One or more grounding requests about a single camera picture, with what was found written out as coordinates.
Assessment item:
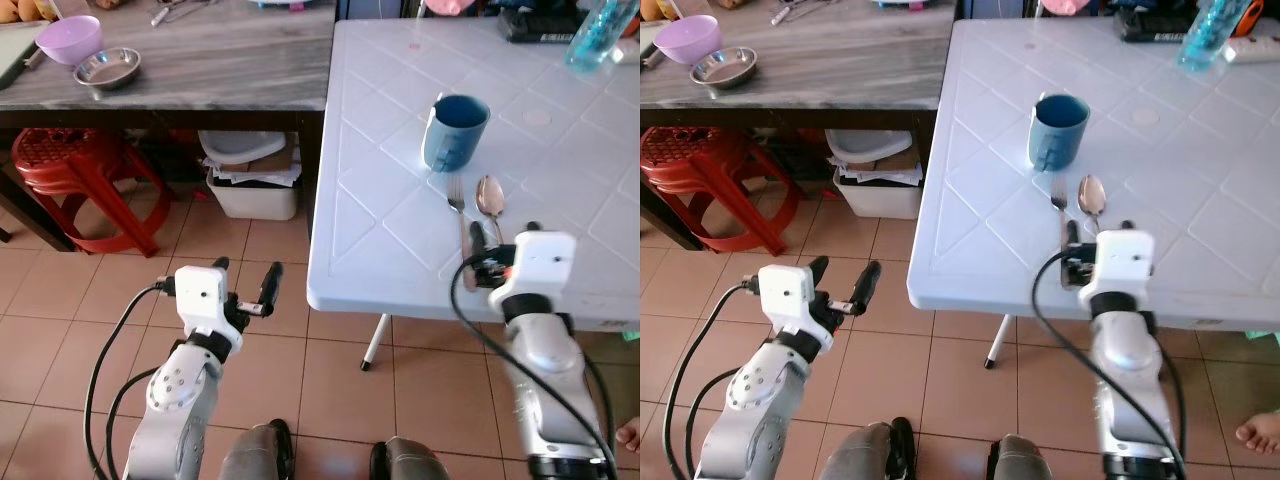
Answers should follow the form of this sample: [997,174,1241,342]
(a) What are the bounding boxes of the steel fork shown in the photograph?
[446,177,481,294]
[1049,177,1074,253]

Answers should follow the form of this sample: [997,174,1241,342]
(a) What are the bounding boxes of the steel spoon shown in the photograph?
[474,174,508,251]
[1076,174,1109,237]

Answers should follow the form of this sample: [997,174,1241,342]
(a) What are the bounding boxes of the white storage bin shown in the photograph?
[205,165,302,222]
[832,165,924,222]

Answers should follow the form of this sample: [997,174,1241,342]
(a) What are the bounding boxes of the white plastic table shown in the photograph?
[906,17,1280,333]
[305,17,641,327]

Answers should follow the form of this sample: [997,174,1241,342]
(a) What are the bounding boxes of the stack of papers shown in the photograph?
[208,158,303,189]
[834,158,925,189]

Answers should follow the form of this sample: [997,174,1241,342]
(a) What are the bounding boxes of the blue mug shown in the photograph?
[1027,92,1092,174]
[421,92,492,175]

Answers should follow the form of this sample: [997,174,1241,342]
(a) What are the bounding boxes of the white metal table leg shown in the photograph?
[359,312,394,372]
[982,312,1014,370]

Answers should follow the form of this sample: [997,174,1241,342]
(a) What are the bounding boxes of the white plastic basin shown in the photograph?
[197,129,289,168]
[825,129,914,168]

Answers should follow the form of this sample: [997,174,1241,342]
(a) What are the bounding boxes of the red plastic stool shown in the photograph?
[640,126,789,257]
[11,127,174,259]

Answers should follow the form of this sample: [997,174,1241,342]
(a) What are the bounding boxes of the grey marble top table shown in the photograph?
[640,0,957,251]
[0,0,337,253]

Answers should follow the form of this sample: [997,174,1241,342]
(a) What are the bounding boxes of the clear blue water bottle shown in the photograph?
[564,0,634,74]
[1176,0,1247,74]

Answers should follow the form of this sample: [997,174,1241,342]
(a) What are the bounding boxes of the black box device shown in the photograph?
[1114,4,1201,44]
[496,4,587,44]

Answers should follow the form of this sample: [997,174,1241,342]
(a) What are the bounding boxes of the white power strip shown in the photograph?
[1224,36,1280,65]

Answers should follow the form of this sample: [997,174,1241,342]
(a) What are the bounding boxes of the steel bowl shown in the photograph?
[72,46,143,92]
[689,46,759,92]

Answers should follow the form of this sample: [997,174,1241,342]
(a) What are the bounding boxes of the purple plastic bowl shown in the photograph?
[654,14,724,67]
[34,14,105,67]

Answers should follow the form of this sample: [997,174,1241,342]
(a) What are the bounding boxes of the metal tools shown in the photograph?
[149,0,217,28]
[769,0,843,28]

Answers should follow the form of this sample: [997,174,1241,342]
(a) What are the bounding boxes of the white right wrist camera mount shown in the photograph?
[1089,229,1157,301]
[489,231,579,317]

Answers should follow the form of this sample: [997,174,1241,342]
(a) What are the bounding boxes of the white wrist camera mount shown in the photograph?
[756,264,827,338]
[1089,229,1157,301]
[489,231,579,317]
[174,265,245,338]

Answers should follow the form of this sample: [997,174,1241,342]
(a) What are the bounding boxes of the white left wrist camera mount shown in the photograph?
[756,264,827,338]
[174,265,245,338]

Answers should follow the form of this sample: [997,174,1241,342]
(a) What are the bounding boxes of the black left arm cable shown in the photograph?
[662,282,761,480]
[83,283,179,480]

